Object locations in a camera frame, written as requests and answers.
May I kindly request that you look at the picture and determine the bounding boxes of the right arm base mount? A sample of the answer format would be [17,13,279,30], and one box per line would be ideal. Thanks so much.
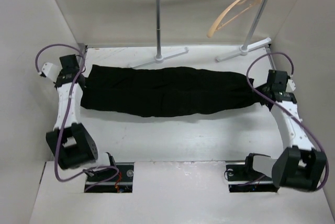
[224,162,278,193]

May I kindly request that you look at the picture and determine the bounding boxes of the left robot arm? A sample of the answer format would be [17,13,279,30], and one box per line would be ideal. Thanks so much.
[42,54,117,182]

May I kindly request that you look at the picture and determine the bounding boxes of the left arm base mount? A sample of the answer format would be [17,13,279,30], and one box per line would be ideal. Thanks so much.
[84,163,135,193]

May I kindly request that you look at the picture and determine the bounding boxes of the black trousers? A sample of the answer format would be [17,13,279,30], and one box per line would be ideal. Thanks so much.
[81,65,259,117]

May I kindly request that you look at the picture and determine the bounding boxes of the white clothes rack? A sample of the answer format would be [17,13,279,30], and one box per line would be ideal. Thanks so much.
[127,0,272,69]

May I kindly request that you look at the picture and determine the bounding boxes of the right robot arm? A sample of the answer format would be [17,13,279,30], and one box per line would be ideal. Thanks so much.
[242,70,328,192]

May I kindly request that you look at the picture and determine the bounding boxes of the beige plastic hanger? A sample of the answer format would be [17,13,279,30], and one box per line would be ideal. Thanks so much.
[206,0,261,38]

